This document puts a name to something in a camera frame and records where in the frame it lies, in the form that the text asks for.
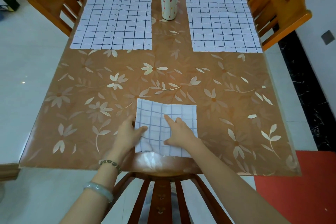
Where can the person's left hand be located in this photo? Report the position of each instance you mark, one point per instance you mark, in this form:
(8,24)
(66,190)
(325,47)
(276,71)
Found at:
(126,139)

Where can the person's right hand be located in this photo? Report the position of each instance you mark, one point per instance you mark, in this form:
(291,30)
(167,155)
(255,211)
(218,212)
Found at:
(183,136)

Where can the white black-grid napkin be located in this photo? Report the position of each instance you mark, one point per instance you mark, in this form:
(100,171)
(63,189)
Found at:
(181,112)
(113,19)
(223,21)

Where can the person's right forearm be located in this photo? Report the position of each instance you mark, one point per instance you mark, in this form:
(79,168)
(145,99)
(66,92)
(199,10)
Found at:
(231,189)

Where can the person's left forearm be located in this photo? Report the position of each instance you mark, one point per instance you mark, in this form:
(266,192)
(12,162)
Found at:
(86,210)

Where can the person's grey trousers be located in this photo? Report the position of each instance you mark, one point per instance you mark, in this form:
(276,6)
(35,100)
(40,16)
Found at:
(144,214)

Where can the pale jade bangle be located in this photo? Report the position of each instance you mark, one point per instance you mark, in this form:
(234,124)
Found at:
(101,189)

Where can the brown floral wooden table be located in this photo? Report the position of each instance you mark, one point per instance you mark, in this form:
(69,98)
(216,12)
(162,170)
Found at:
(183,61)

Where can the red floor mat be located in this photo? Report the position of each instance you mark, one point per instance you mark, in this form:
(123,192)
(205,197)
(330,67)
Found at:
(296,189)

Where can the grey wall socket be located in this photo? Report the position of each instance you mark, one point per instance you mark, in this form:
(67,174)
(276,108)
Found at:
(328,37)

